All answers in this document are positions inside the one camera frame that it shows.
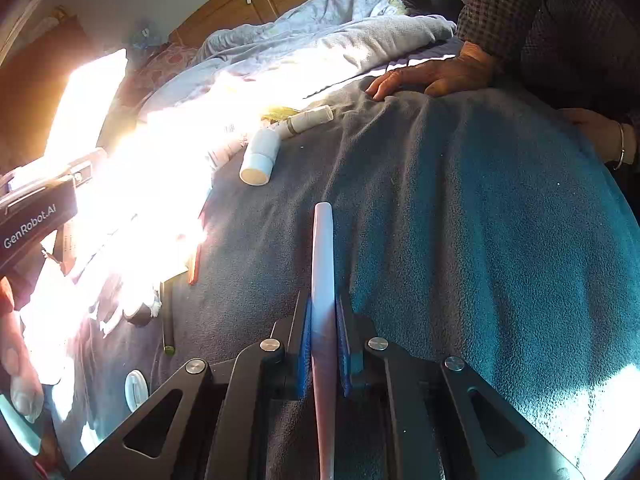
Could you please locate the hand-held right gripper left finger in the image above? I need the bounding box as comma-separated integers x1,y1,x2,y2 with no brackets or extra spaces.
70,287,313,480

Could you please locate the person's left hand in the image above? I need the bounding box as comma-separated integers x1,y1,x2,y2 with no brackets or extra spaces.
0,275,46,423

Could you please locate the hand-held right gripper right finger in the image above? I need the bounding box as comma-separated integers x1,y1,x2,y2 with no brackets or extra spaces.
335,292,586,480

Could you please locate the yellow-green sachet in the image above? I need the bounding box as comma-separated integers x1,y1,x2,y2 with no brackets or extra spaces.
260,105,301,128

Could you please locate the red floral pillow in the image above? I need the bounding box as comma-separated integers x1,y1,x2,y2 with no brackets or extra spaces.
125,42,201,106

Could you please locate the beige slim tube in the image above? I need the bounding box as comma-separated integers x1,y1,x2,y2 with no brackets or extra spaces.
272,105,335,140

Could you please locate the dark wooden cabinet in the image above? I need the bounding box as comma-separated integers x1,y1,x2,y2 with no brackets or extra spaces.
0,5,91,171

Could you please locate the dark green pen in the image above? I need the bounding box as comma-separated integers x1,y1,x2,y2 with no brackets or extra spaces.
160,280,176,356

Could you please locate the lavender grey quilt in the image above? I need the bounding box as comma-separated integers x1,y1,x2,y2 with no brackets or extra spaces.
135,0,458,126

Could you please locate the teal fleece blanket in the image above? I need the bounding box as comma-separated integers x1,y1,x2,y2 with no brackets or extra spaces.
50,72,640,480

